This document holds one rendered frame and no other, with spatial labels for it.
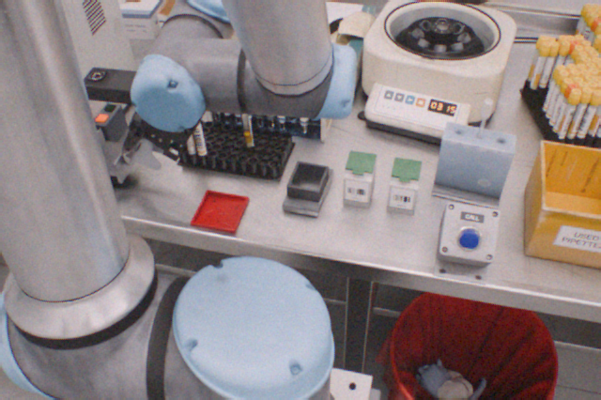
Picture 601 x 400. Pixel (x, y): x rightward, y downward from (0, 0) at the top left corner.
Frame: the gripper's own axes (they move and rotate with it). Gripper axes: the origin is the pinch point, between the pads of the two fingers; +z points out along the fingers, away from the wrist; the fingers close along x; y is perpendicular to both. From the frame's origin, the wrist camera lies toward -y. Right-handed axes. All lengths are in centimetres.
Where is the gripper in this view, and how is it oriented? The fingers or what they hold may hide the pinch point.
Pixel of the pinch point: (129, 155)
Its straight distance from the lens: 89.8
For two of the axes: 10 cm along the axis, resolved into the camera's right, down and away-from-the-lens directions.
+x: 2.5, -7.1, 6.5
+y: 8.6, 4.8, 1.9
